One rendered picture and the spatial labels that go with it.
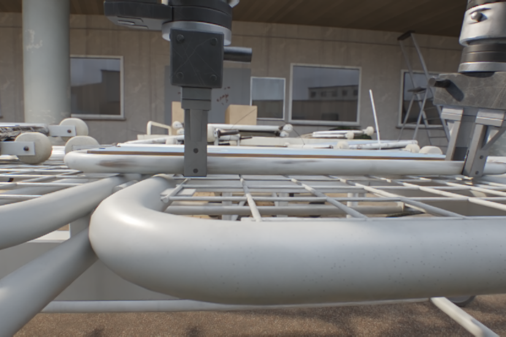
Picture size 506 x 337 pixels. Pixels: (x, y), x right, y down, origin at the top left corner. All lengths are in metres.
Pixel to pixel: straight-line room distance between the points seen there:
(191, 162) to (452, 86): 0.42
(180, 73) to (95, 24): 7.23
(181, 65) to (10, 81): 7.86
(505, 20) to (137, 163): 0.49
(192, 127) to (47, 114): 4.72
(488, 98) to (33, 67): 5.07
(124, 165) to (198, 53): 0.16
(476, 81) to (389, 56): 7.21
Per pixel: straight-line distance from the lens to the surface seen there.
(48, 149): 0.67
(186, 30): 0.28
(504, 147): 6.40
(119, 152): 0.42
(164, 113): 6.58
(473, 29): 0.51
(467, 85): 0.52
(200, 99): 0.29
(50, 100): 5.02
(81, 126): 0.80
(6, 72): 8.18
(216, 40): 0.28
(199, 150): 0.32
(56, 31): 5.26
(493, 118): 0.50
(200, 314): 1.00
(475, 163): 0.52
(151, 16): 0.32
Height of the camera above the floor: 0.54
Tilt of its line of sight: 5 degrees down
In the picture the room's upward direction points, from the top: 1 degrees clockwise
